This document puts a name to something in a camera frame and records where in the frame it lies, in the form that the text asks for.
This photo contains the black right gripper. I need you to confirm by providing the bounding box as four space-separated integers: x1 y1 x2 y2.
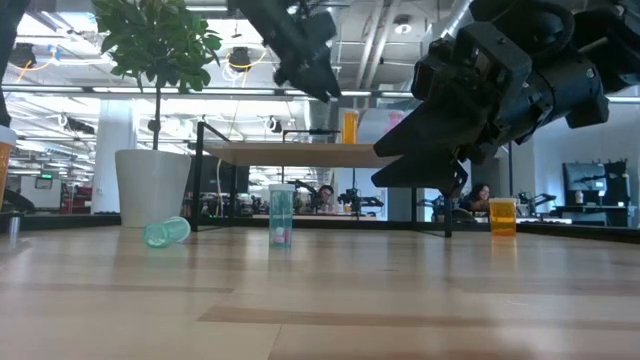
372 22 531 198

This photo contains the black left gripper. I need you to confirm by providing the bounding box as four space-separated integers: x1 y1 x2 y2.
227 0 342 104

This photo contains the tall orange medicine bottle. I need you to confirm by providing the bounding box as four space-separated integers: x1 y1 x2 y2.
341 109 360 146

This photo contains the short wide orange medicine bottle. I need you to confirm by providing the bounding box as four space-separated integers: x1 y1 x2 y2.
487 197 519 237
0 124 19 211

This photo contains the teal medicine bottle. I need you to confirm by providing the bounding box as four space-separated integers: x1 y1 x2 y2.
143 215 192 250
268 183 296 249

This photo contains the person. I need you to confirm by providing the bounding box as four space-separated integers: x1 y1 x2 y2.
459 182 492 214
314 183 336 214

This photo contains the light wooden background desk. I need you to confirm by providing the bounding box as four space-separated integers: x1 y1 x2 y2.
251 213 380 222

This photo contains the green leafy plant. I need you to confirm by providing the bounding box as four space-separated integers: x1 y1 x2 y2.
92 0 224 151

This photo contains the black computer monitor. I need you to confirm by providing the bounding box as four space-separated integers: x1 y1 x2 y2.
562 161 609 194

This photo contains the white plant pot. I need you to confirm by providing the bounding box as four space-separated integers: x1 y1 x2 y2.
114 148 193 229

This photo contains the black background cabinet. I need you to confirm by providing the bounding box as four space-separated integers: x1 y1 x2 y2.
602 158 632 207

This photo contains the long ceiling light strip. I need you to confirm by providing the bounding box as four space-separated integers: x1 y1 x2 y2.
0 84 640 104

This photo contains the black ceiling cable reel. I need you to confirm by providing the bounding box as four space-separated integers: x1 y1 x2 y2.
8 42 39 69
227 46 257 72

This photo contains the wooden shelf black metal frame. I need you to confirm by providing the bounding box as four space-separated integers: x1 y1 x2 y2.
189 121 514 239

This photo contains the black aluminium table frame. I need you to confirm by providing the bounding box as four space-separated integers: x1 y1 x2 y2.
0 213 640 245

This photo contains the small silver metal post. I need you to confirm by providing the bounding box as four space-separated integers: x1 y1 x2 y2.
6 211 22 242

